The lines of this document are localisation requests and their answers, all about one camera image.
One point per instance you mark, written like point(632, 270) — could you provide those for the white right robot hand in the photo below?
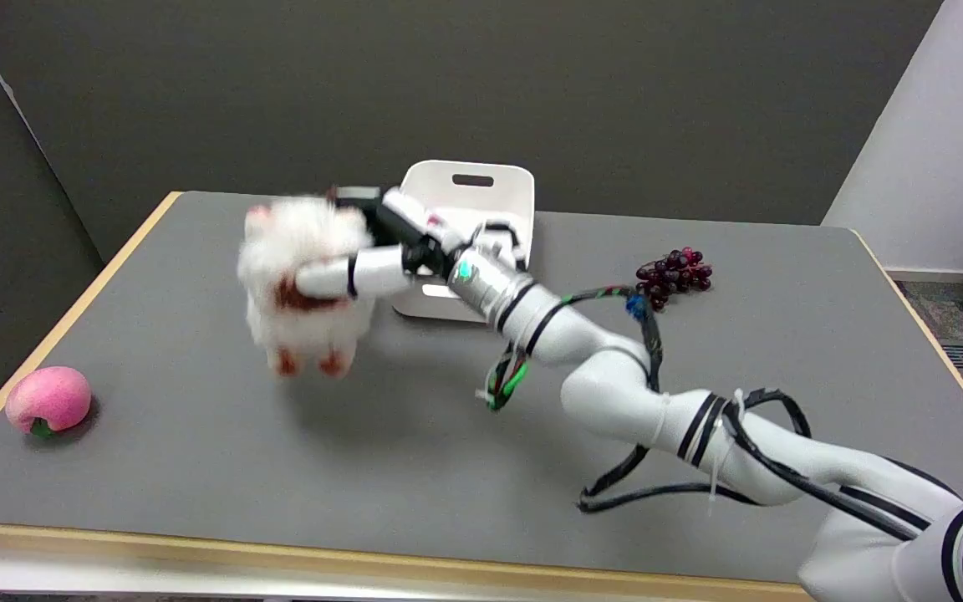
point(381, 272)

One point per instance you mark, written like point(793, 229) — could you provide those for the white fluffy plush toy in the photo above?
point(302, 259)

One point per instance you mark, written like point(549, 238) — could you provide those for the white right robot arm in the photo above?
point(615, 380)

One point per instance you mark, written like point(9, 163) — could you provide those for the white plastic box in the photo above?
point(481, 201)

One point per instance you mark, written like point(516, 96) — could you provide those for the dark red toy grapes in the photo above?
point(672, 274)

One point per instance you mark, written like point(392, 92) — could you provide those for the pink toy peach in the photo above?
point(47, 400)

